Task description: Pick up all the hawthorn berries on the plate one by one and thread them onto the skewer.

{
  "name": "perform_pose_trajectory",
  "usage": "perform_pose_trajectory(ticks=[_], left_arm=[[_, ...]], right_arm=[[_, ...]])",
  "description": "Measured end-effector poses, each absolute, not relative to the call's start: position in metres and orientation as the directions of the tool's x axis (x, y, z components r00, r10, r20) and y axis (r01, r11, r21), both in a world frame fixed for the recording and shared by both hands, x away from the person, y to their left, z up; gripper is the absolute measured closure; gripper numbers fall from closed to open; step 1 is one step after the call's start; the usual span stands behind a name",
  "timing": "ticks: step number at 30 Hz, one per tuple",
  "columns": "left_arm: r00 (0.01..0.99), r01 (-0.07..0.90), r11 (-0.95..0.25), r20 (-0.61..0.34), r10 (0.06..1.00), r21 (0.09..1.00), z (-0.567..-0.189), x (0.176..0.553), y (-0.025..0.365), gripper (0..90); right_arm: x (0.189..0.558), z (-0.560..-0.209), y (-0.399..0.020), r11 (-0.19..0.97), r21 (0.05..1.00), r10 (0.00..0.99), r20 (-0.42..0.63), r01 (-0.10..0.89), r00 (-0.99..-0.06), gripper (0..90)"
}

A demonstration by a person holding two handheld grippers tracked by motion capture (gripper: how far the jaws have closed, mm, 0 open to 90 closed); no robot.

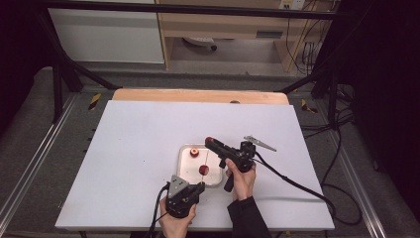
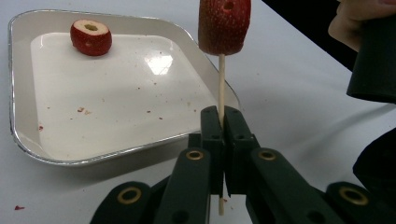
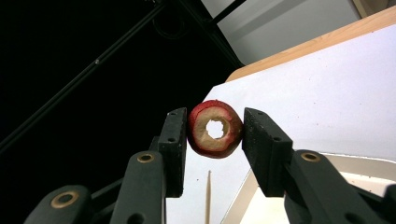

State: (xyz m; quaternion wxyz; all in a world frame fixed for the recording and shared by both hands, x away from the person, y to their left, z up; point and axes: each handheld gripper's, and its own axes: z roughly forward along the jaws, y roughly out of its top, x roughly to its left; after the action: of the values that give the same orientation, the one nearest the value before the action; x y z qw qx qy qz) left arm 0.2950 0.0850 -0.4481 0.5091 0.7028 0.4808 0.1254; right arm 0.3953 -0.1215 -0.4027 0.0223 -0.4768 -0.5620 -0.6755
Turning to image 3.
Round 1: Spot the pale wooden stick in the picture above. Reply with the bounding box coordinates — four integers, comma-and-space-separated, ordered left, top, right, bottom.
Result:
205, 170, 213, 224

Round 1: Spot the thick black metal stand bar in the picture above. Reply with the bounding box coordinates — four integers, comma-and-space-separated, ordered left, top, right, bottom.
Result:
176, 0, 248, 69

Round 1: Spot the black cable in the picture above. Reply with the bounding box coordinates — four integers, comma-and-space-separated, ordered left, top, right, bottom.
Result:
151, 13, 190, 41

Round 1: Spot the thin black metal pole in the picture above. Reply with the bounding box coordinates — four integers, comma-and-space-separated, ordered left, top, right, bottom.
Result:
0, 1, 167, 153

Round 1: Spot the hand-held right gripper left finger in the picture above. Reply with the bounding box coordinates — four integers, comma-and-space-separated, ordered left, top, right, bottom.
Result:
148, 106, 188, 199

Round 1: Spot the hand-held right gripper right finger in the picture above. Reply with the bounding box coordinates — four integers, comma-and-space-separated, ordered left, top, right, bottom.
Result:
241, 107, 294, 198

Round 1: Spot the white rectangular tray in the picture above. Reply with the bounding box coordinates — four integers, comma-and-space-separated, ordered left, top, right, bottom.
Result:
220, 152, 396, 224

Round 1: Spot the white table cover sheet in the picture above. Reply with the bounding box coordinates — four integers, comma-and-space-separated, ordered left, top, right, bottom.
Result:
164, 23, 396, 224

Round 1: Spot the red cored hawthorn fruit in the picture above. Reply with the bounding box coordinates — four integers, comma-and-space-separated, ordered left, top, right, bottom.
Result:
186, 99, 244, 160

